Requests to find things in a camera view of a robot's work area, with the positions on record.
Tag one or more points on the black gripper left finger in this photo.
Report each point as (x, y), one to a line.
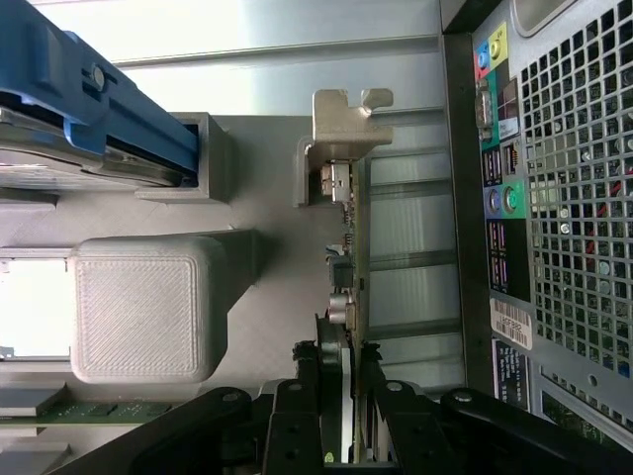
(292, 430)

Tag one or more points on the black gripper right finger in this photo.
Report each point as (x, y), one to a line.
(420, 435)

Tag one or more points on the barcode label sticker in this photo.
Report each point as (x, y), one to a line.
(512, 321)

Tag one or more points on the grey plastic parts rack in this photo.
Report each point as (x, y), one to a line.
(143, 307)

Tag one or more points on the green RAM stick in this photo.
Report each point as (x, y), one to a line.
(99, 410)

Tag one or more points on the open black PC case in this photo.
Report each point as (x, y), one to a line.
(460, 198)

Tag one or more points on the silver CPU chip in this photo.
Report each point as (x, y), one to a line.
(29, 307)

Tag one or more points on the silver hard disk drive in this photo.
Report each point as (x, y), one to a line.
(59, 170)

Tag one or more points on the blue plastic disk caddy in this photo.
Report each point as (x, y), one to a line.
(49, 64)

